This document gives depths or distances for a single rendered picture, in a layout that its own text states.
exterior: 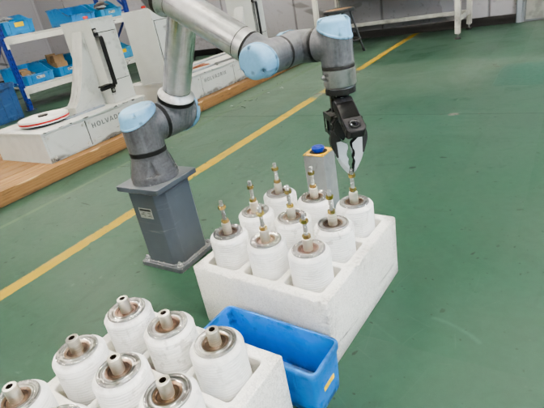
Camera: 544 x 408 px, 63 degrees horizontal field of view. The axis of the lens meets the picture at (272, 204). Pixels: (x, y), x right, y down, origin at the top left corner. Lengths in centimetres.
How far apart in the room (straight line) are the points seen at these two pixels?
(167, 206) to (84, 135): 167
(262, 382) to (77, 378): 33
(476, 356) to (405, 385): 17
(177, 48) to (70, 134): 171
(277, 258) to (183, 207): 53
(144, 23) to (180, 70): 225
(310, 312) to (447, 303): 39
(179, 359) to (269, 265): 31
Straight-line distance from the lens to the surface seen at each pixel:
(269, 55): 98
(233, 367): 80
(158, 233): 149
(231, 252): 111
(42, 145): 292
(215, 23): 107
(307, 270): 98
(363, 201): 117
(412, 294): 126
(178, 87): 143
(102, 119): 312
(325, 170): 135
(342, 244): 106
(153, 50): 364
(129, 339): 96
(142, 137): 140
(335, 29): 104
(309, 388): 94
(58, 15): 658
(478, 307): 123
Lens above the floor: 78
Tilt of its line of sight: 25 degrees down
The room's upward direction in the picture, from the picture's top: 11 degrees counter-clockwise
